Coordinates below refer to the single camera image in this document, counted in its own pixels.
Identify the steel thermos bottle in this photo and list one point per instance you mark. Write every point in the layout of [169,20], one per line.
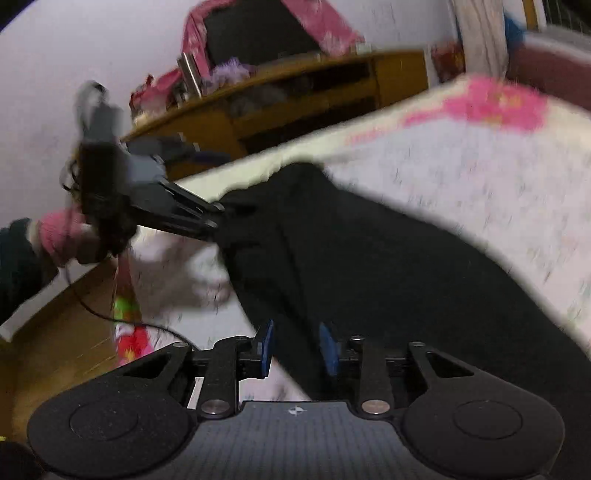
[190,74]

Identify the wooden tv cabinet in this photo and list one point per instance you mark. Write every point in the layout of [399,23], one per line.
[288,100]

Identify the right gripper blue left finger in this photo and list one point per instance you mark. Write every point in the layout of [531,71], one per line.
[263,346]

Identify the purple cloth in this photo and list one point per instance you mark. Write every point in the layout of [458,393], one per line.
[229,73]

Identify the red bag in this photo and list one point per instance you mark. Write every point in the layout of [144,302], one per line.
[449,60]

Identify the left hand pink sleeve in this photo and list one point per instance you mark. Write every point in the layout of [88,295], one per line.
[65,235]

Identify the black pants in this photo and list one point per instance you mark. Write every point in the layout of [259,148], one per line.
[302,252]

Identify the pink floral cloth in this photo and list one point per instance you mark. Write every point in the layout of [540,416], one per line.
[331,31]

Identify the black television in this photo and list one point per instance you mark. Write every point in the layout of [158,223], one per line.
[256,32]

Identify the floral bed sheet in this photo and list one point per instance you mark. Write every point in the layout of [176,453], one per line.
[500,166]

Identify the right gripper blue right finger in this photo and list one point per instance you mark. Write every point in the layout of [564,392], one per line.
[331,349]

